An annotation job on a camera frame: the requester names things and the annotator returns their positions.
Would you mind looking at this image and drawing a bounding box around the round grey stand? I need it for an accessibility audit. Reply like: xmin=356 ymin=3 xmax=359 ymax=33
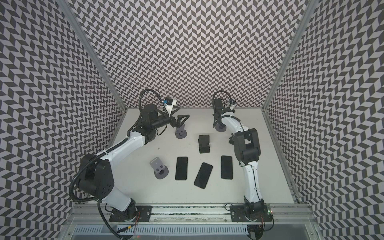
xmin=150 ymin=157 xmax=169 ymax=180
xmin=175 ymin=128 xmax=187 ymax=139
xmin=215 ymin=124 xmax=227 ymax=133

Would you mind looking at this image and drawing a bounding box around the aluminium mounting rail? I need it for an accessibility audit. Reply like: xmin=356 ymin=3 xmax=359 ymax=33
xmin=65 ymin=203 xmax=316 ymax=226

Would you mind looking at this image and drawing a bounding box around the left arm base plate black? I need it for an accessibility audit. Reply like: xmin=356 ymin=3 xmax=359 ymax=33
xmin=109 ymin=206 xmax=153 ymax=223

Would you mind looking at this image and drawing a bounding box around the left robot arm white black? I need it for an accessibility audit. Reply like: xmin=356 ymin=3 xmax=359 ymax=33
xmin=69 ymin=89 xmax=190 ymax=240

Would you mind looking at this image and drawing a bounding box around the round grey stand back right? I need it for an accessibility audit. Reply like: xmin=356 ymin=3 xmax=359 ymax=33
xmin=215 ymin=124 xmax=227 ymax=133

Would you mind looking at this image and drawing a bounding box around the white-edged phone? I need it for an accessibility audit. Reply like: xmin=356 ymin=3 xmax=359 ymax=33
xmin=175 ymin=157 xmax=188 ymax=181

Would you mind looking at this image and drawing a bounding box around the round grey stand front left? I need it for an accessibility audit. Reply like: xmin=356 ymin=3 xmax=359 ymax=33
xmin=150 ymin=157 xmax=169 ymax=180

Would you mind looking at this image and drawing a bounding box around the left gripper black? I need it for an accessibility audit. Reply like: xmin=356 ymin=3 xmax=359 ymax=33
xmin=152 ymin=106 xmax=191 ymax=129

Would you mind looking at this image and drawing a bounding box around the round grey stand back centre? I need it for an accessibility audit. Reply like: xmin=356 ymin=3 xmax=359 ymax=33
xmin=175 ymin=128 xmax=187 ymax=139

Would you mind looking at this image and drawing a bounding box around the black folding stand centre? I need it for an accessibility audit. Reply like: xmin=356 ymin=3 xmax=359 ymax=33
xmin=198 ymin=135 xmax=210 ymax=154

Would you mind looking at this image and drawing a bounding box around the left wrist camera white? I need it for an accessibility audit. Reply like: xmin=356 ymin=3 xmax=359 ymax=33
xmin=163 ymin=97 xmax=177 ymax=116

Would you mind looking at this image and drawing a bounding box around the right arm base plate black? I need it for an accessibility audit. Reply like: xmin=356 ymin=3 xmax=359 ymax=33
xmin=229 ymin=205 xmax=273 ymax=223

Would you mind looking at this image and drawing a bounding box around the white ventilation grille strip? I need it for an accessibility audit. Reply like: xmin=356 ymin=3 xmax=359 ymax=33
xmin=73 ymin=225 xmax=249 ymax=236

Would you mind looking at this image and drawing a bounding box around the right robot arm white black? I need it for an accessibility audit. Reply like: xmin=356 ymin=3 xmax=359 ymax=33
xmin=212 ymin=90 xmax=265 ymax=222

